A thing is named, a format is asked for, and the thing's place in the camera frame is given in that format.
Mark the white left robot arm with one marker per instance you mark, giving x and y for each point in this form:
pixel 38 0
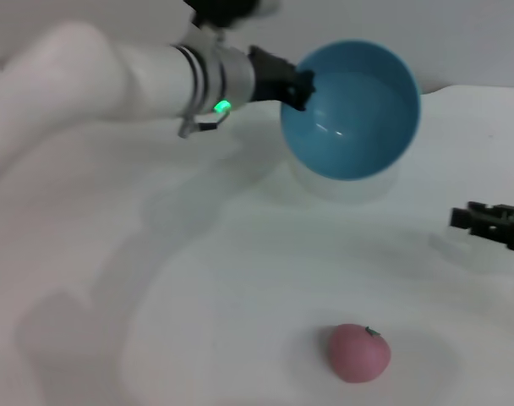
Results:
pixel 92 76

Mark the black and white left wrist camera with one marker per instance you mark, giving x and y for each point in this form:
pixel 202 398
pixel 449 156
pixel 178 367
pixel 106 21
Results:
pixel 227 10

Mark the blue bowl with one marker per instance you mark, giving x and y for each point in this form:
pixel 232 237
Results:
pixel 358 127

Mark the pink toy peach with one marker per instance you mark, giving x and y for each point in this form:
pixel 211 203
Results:
pixel 358 355

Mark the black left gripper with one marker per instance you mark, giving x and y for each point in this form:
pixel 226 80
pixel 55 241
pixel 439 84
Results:
pixel 269 76

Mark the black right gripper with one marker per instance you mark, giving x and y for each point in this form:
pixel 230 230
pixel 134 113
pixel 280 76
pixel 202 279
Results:
pixel 508 226

